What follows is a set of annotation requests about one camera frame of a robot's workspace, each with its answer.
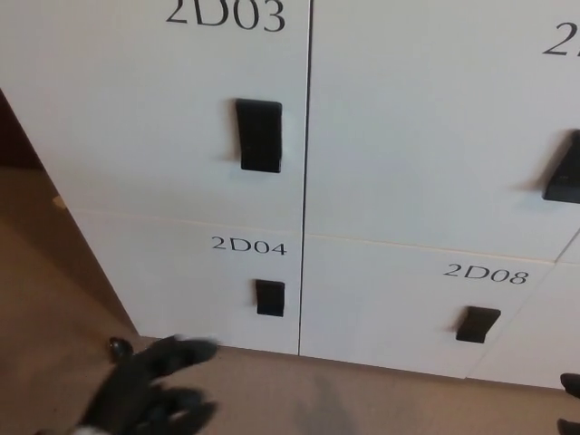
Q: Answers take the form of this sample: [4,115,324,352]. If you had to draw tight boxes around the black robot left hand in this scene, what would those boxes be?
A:
[83,334,219,435]

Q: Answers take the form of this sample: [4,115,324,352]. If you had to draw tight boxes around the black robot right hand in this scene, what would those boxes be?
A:
[556,372,580,435]

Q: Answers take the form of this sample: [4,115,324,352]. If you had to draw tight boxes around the white locker door 2D07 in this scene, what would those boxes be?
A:
[304,0,580,265]

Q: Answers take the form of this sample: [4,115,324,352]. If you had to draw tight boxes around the black floor door stop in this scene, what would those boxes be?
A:
[107,336,135,363]

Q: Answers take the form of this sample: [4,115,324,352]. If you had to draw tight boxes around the white locker door 2D03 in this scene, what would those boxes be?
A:
[0,0,313,228]

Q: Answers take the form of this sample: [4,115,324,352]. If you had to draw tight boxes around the black handle of door 2D08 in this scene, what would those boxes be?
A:
[454,305,502,345]

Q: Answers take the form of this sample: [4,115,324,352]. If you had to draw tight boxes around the black handle of door 2D04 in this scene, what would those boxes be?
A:
[254,278,287,317]

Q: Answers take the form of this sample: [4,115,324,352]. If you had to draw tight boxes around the black handle of door 2D07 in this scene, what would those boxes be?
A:
[542,129,580,205]

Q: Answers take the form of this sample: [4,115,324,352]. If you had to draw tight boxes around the black handle of door 2D03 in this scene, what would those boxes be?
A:
[235,98,285,174]

